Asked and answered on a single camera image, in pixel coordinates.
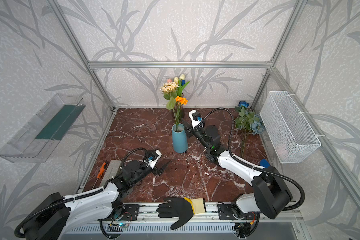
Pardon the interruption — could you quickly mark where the white tulip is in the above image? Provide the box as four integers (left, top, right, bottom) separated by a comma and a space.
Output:
177, 74, 189, 97

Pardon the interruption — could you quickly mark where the grey sharpening stone block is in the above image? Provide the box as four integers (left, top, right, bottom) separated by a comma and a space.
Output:
100, 160, 122, 187

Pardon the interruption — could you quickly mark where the clear acrylic wall shelf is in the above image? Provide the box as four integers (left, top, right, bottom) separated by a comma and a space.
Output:
0, 94, 86, 163

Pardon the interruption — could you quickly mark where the blue green flower bouquet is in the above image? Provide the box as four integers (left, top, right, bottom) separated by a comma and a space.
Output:
235, 106, 266, 158

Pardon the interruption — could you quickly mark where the white wire basket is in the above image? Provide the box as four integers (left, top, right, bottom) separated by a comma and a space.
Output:
260, 91, 321, 164

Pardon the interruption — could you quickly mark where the orange handled screwdriver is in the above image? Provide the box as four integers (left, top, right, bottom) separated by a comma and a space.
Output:
92, 162, 108, 190

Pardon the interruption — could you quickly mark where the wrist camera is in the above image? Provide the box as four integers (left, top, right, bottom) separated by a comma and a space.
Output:
144, 150, 162, 169
189, 110, 204, 131

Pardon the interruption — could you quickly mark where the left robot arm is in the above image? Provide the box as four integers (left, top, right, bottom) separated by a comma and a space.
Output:
14, 161, 168, 240

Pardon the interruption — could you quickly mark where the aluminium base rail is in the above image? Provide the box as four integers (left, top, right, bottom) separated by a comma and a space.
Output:
85, 198, 301, 225

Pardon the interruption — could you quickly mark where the pink glass vase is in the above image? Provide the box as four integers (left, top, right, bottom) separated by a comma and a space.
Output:
171, 105, 185, 119

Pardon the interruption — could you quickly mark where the cream sunflower stem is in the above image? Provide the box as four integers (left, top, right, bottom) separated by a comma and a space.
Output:
160, 82, 179, 112

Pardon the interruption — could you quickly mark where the teal ceramic vase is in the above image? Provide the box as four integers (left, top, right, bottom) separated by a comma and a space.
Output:
172, 124, 188, 154

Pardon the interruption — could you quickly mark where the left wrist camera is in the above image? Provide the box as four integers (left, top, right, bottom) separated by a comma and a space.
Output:
144, 150, 162, 169

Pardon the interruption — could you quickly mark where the black and yellow work glove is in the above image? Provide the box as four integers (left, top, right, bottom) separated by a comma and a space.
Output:
156, 197, 207, 230

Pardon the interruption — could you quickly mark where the orange marigold flower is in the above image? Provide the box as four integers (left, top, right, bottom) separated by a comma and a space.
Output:
173, 96, 188, 132

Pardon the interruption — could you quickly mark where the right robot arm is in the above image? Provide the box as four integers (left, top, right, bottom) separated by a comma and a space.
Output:
186, 110, 306, 219

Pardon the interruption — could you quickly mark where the pink object in basket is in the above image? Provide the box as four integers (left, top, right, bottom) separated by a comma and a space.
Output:
276, 143, 289, 161

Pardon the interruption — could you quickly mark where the blue rose stem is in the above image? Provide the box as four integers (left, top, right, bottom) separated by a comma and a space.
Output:
238, 101, 249, 108

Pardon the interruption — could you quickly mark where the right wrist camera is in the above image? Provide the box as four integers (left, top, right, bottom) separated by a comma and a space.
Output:
189, 110, 204, 131

